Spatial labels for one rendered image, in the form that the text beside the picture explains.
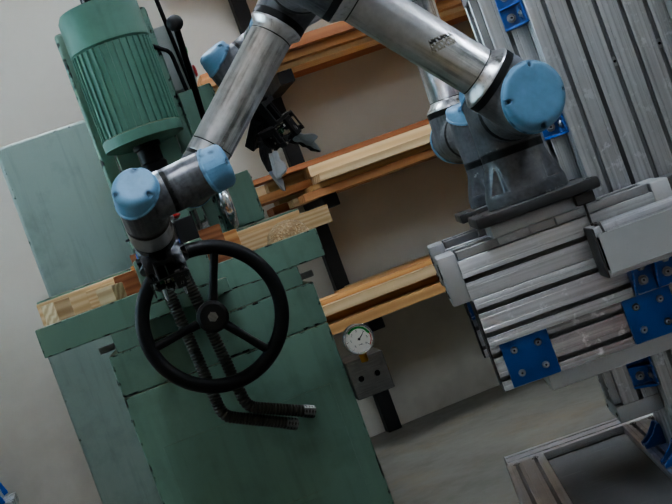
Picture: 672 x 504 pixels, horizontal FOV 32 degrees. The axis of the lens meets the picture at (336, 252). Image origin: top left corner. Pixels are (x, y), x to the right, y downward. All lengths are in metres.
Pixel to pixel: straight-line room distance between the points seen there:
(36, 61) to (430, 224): 1.75
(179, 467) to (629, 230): 1.02
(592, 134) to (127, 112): 0.95
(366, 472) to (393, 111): 2.79
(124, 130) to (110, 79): 0.11
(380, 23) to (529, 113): 0.28
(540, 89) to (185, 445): 1.02
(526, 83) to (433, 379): 3.17
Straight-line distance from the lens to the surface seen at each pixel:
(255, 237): 2.59
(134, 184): 1.88
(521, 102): 1.98
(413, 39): 1.98
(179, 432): 2.45
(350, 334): 2.39
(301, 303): 2.44
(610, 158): 2.33
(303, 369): 2.45
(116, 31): 2.56
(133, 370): 2.43
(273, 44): 2.07
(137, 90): 2.54
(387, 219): 5.01
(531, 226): 2.13
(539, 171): 2.12
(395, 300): 4.49
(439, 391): 5.07
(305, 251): 2.44
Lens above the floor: 0.90
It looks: 1 degrees down
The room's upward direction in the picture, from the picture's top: 20 degrees counter-clockwise
